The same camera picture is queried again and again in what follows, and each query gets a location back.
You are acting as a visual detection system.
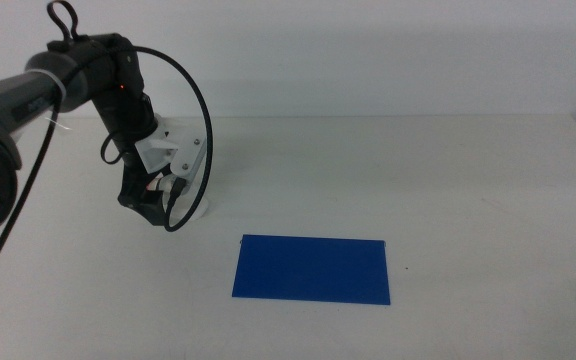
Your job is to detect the white sandal with striped straps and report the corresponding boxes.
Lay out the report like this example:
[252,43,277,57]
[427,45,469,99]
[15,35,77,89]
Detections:
[146,172,211,222]

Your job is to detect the blue rectangular mat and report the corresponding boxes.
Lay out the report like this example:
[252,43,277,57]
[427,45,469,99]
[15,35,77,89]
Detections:
[231,233,392,306]

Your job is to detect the white zip tie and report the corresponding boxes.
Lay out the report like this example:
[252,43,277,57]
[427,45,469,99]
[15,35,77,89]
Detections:
[31,68,73,132]

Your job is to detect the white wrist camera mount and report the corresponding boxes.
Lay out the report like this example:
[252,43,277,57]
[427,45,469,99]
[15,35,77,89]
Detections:
[134,113,208,187]

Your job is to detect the black cable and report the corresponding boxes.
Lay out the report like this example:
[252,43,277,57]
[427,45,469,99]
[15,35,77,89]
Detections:
[0,0,215,315]

